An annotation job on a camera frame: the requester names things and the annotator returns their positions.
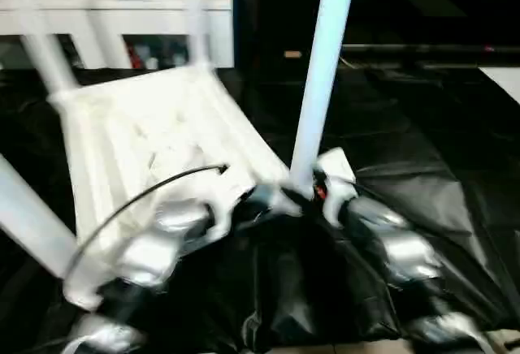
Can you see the black plastic mat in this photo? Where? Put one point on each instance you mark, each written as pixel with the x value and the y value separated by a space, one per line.
pixel 406 147

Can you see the small beige block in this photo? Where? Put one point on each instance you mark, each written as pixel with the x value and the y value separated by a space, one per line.
pixel 292 54

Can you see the white flat board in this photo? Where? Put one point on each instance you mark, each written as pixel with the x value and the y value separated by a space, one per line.
pixel 503 84

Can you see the white cabinet with glass doors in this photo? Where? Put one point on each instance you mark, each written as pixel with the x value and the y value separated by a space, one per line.
pixel 122 13

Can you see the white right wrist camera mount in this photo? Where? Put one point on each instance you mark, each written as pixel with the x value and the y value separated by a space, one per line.
pixel 337 167

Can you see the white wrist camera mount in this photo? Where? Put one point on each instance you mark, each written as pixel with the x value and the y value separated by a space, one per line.
pixel 337 167
pixel 223 216

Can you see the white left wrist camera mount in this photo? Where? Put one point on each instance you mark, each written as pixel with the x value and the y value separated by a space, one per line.
pixel 223 216

